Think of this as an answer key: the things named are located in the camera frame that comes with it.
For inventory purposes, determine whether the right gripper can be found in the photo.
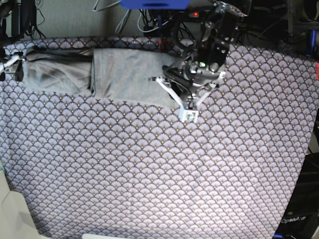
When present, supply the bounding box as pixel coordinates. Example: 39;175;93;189
0;52;25;81

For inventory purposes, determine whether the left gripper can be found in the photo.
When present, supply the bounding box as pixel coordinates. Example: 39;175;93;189
149;63;226;110

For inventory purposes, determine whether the grey T-shirt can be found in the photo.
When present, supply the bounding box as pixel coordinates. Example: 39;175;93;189
22;48;177;108

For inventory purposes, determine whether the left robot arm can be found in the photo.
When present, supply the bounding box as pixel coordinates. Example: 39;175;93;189
146;0;252;113

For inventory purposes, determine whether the red table clamp centre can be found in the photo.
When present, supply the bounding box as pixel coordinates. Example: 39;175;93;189
158;40;166;53

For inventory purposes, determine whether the fan-patterned purple tablecloth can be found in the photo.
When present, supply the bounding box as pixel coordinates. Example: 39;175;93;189
0;46;319;239

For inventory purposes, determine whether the black OpenArm box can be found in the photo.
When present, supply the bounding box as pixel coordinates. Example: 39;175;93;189
276;153;319;239

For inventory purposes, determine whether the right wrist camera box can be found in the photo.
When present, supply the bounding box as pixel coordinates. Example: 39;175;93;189
0;72;5;82

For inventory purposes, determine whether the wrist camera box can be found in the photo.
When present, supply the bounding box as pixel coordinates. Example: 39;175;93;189
0;72;5;82
178;108;199;123

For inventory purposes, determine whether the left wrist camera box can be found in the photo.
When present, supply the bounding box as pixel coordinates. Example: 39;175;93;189
178;108;199;123

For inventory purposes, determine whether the blue clamp handle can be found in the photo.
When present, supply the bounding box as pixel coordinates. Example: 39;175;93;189
157;15;162;32

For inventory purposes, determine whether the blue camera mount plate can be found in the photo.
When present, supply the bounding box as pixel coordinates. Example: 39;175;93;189
120;0;190;10

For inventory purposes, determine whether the blue post right edge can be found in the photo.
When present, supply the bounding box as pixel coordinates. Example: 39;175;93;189
307;30;317;57

